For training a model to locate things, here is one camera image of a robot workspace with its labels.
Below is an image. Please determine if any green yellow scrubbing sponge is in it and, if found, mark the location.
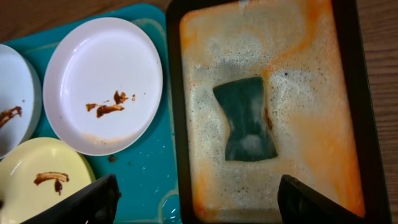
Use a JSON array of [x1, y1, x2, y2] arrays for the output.
[[213, 77, 278, 162]]

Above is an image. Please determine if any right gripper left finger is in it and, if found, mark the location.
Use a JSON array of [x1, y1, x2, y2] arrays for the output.
[[22, 174, 121, 224]]

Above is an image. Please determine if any light green plate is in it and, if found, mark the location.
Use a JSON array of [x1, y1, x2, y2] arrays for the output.
[[1, 138, 95, 223]]

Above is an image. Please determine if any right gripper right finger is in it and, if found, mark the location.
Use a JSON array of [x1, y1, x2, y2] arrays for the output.
[[277, 174, 363, 224]]

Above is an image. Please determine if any white plate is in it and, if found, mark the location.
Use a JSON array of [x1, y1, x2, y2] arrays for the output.
[[1, 44, 42, 158], [43, 17, 163, 156]]

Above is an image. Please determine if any black tray with soapy water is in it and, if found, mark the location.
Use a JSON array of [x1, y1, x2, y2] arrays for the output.
[[166, 1, 392, 223]]

